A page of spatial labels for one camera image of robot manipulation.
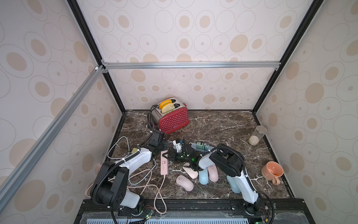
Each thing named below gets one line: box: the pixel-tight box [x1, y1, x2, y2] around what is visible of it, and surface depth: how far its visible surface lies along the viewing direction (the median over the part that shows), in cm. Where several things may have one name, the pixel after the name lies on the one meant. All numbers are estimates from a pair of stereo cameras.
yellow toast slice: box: [159, 99, 176, 114], surface depth 96 cm
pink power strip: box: [160, 150, 169, 175], surface depth 87 cm
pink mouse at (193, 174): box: [182, 166, 199, 180], surface depth 86 cm
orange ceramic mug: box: [261, 161, 284, 186], surface depth 82 cm
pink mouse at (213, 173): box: [206, 164, 219, 182], surface depth 85 cm
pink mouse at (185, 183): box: [176, 175, 194, 192], surface depth 82 cm
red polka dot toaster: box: [151, 97, 190, 135], surface depth 99 cm
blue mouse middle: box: [198, 168, 209, 185], surface depth 84 cm
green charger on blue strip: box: [196, 141, 204, 150], surface depth 93 cm
